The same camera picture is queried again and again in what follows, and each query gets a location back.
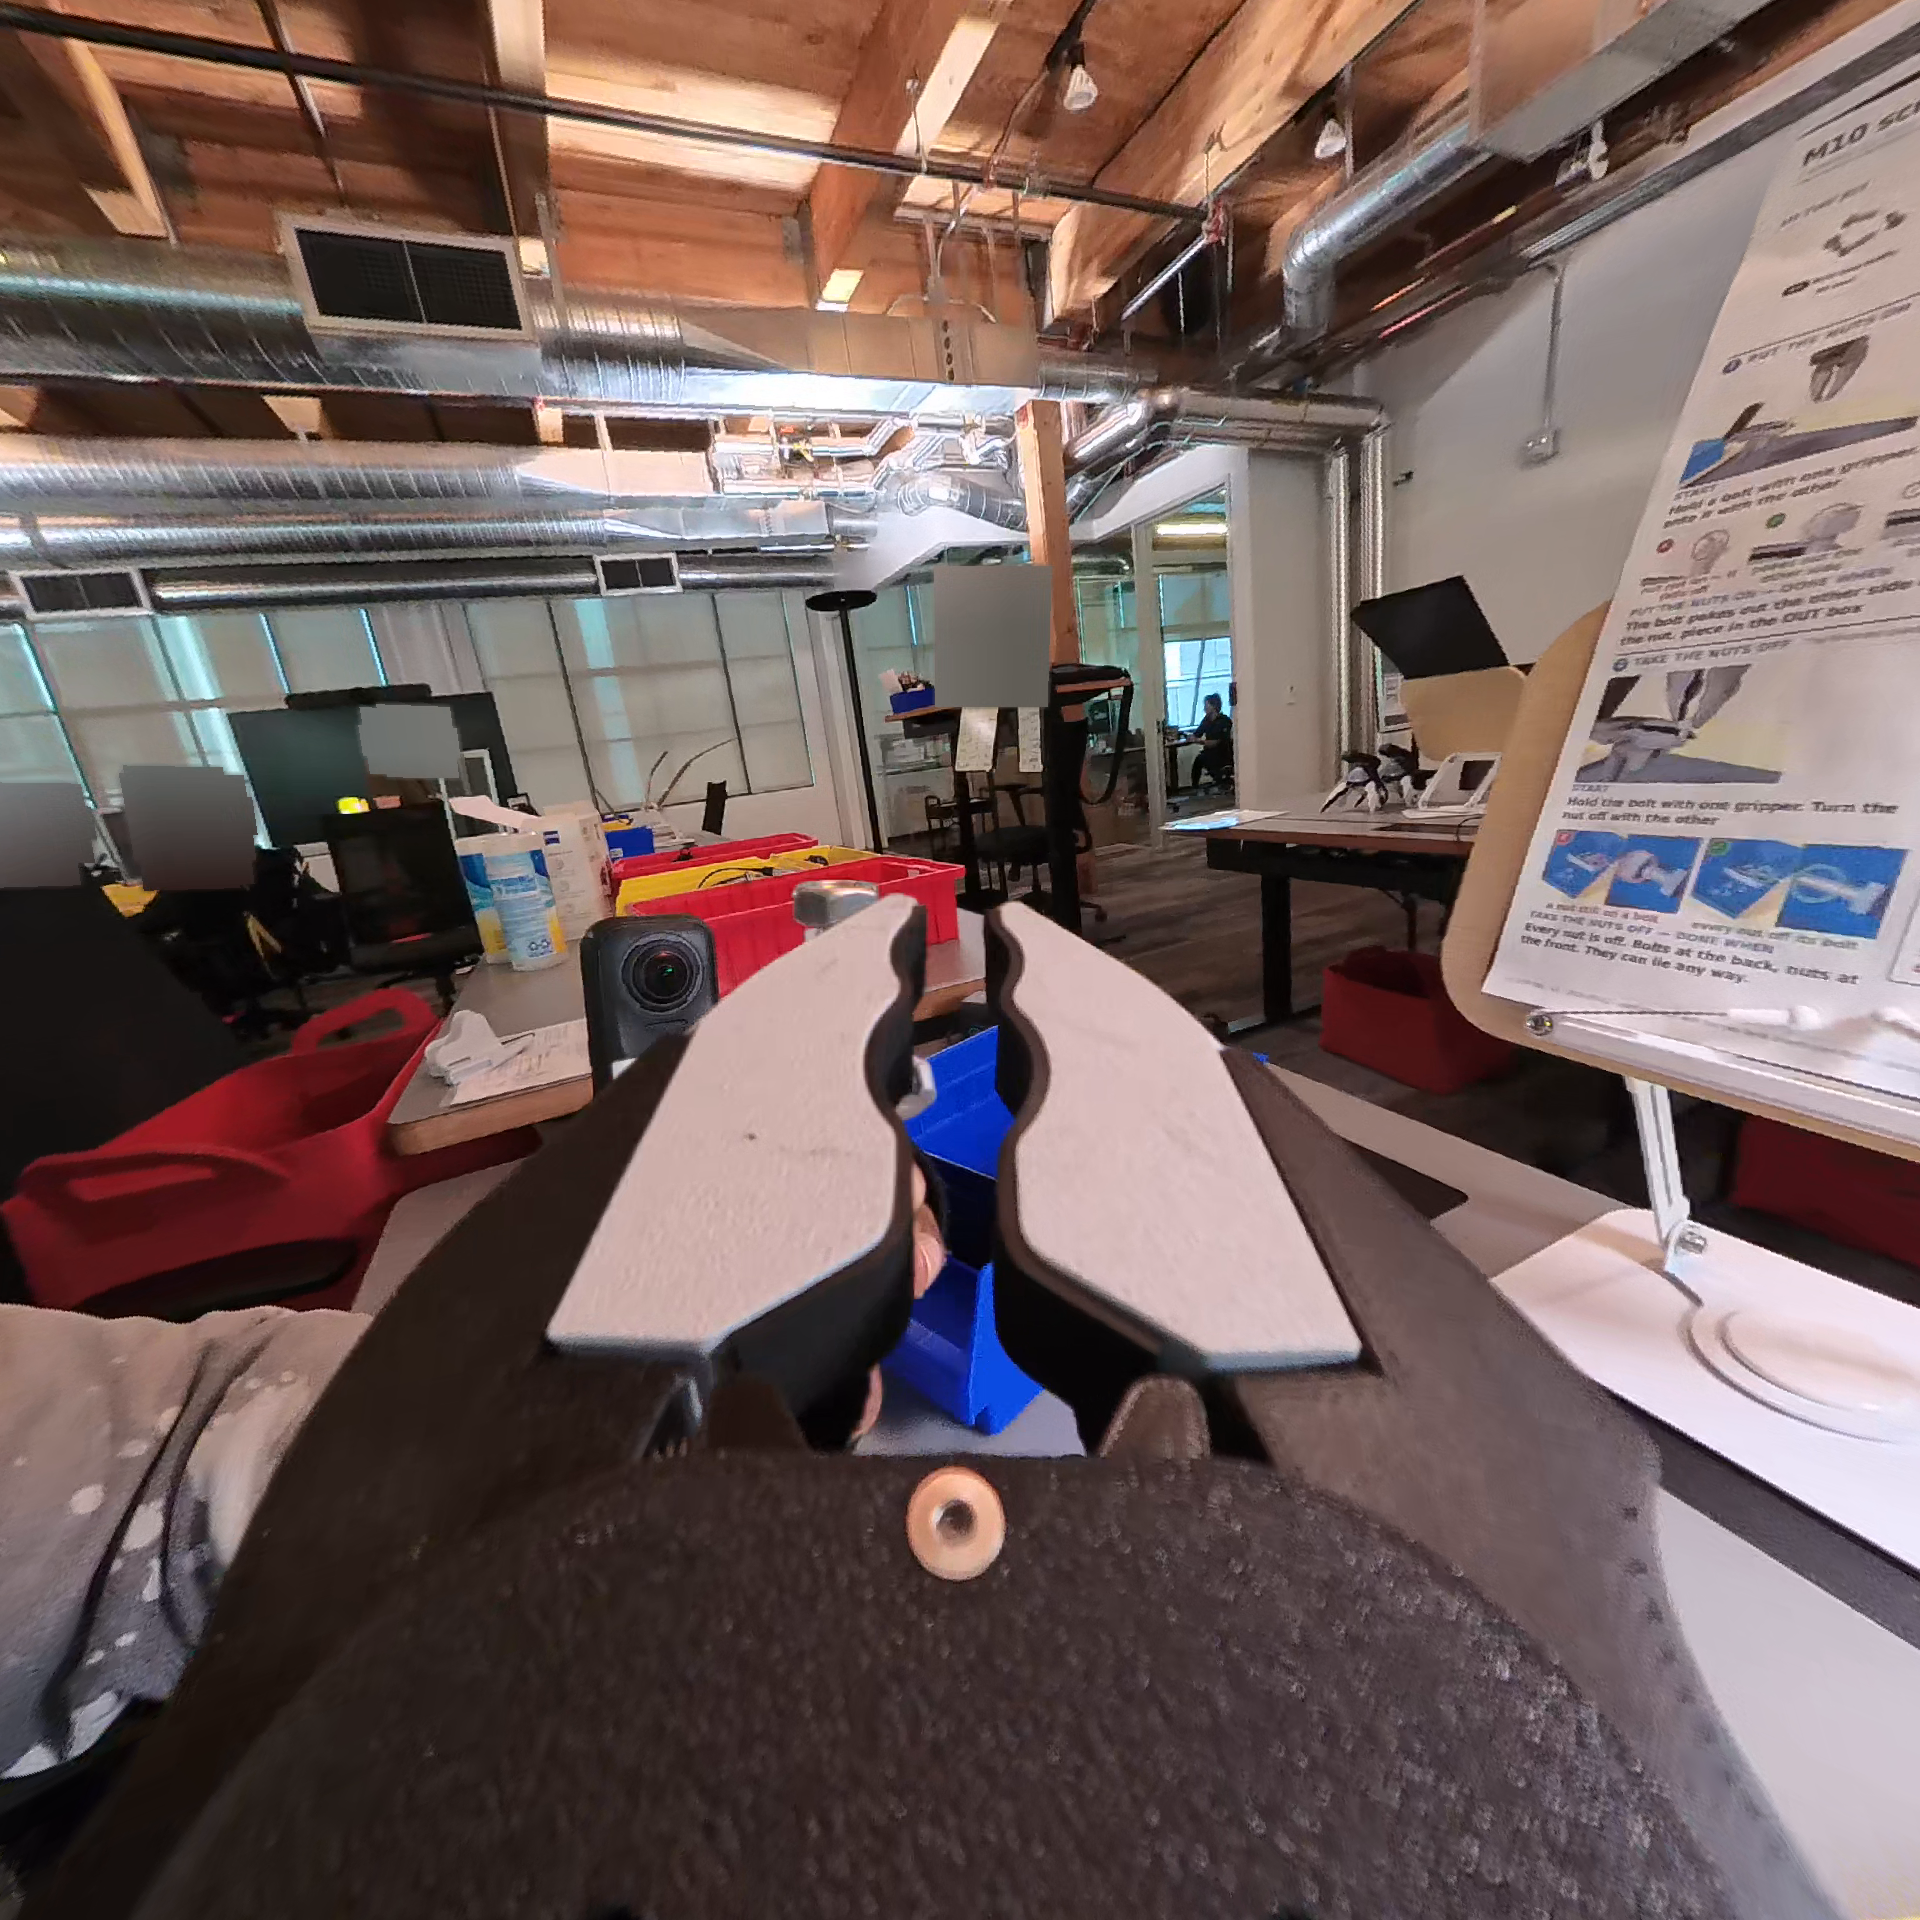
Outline red tote bag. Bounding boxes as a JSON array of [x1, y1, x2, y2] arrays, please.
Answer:
[[0, 988, 544, 1313]]

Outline blue plastic bin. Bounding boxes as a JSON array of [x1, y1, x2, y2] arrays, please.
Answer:
[[884, 1024, 1087, 1439]]

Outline spare document stand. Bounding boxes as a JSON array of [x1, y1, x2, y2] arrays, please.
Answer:
[[1408, 661, 1526, 813]]

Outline yellow storage tray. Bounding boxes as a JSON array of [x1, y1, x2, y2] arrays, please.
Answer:
[[615, 844, 884, 917]]

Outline large dark screen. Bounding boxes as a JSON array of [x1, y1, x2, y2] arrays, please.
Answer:
[[225, 687, 519, 851]]

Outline wooden post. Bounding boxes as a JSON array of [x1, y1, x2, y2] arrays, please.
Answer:
[[1016, 397, 1084, 670]]

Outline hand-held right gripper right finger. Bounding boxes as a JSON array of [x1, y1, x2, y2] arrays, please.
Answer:
[[979, 902, 1365, 1453]]

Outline black printer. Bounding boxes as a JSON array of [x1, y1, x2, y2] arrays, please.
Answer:
[[319, 805, 488, 974]]

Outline black standing desk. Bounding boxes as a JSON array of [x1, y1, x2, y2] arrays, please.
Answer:
[[1032, 661, 1134, 944]]

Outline printed instruction sheet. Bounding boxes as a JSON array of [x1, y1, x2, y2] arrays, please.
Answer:
[[1481, 92, 1920, 1052]]

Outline wipes canister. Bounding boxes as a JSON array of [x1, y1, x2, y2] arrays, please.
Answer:
[[452, 832, 568, 974]]

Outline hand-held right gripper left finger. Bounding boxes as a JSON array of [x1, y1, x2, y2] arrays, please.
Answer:
[[544, 892, 932, 1453]]

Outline black light panel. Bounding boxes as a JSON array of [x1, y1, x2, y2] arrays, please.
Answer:
[[1350, 576, 1514, 681]]

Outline labelled red storage bin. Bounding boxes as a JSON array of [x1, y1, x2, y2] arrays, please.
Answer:
[[621, 857, 967, 1001]]

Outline white vent grille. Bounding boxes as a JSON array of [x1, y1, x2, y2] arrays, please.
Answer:
[[275, 211, 537, 344]]

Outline black floor lamp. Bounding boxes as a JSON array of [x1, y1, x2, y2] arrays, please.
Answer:
[[805, 589, 890, 857]]

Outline wooden office desk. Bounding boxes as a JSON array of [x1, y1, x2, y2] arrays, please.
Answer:
[[1160, 805, 1487, 1039]]

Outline black office chair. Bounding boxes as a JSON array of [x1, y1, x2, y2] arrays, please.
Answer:
[[0, 886, 250, 1306], [957, 824, 1057, 910]]

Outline red crate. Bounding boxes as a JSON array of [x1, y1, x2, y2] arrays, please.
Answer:
[[1319, 946, 1516, 1100], [1731, 1118, 1920, 1259]]

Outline wide silver air duct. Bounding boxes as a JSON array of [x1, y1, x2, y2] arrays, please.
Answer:
[[0, 242, 1157, 408]]

